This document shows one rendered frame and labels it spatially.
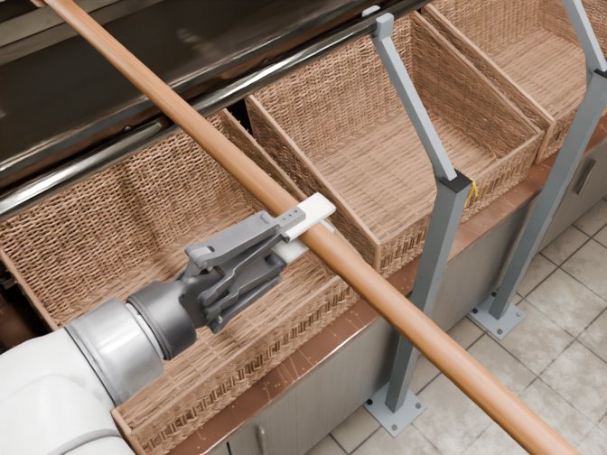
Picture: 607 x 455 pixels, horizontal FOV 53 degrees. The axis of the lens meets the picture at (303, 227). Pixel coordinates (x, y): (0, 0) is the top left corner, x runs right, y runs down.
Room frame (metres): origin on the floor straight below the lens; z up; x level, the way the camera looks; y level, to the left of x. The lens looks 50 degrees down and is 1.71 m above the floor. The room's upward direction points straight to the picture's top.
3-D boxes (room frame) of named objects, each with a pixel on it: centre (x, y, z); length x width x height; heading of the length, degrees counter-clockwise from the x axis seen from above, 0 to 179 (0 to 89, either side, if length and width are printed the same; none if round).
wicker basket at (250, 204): (0.72, 0.24, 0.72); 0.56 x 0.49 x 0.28; 132
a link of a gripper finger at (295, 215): (0.41, 0.02, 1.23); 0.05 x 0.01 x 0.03; 131
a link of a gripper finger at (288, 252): (0.43, 0.00, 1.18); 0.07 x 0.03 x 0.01; 131
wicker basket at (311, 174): (1.12, -0.22, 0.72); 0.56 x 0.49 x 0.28; 129
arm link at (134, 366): (0.28, 0.18, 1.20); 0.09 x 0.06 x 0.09; 40
